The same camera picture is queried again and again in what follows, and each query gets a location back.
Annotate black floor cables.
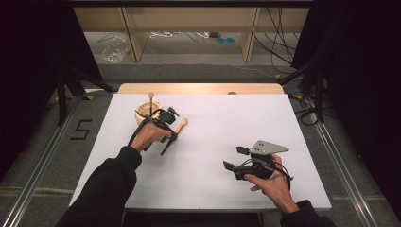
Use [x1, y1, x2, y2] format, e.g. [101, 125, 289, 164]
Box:
[288, 94, 340, 127]

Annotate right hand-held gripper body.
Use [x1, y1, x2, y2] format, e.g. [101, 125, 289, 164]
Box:
[233, 139, 290, 182]

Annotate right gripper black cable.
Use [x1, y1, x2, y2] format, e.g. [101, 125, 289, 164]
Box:
[239, 158, 295, 191]

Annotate large black-handled makeup brush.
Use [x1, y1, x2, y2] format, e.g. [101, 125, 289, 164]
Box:
[160, 117, 189, 156]

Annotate white table board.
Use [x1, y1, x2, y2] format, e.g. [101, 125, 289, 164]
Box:
[68, 93, 333, 212]

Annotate hanging black cables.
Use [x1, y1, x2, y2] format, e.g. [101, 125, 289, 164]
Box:
[253, 7, 301, 76]

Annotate white cable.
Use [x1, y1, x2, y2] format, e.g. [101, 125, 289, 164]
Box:
[148, 30, 175, 40]

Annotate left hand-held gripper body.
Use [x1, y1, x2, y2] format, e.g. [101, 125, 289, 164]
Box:
[145, 108, 178, 131]

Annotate aluminium floor rail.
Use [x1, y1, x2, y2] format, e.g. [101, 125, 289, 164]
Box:
[305, 108, 376, 227]
[0, 99, 80, 227]

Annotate wooden table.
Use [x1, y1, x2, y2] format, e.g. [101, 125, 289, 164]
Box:
[117, 82, 286, 96]

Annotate person's left hand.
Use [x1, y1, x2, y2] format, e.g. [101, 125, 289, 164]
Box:
[130, 121, 173, 154]

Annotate wooden shelf unit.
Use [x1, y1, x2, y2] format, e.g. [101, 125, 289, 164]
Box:
[73, 6, 312, 62]

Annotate person's right hand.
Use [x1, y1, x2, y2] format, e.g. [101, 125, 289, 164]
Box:
[243, 153, 300, 216]

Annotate black curtain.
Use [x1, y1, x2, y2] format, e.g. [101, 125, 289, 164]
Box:
[290, 0, 401, 218]
[0, 0, 104, 181]

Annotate black tripod stand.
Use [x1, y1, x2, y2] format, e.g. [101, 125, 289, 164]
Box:
[277, 58, 326, 124]
[56, 66, 117, 127]

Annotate clear plastic bag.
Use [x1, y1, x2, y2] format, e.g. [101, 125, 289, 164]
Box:
[99, 33, 131, 63]

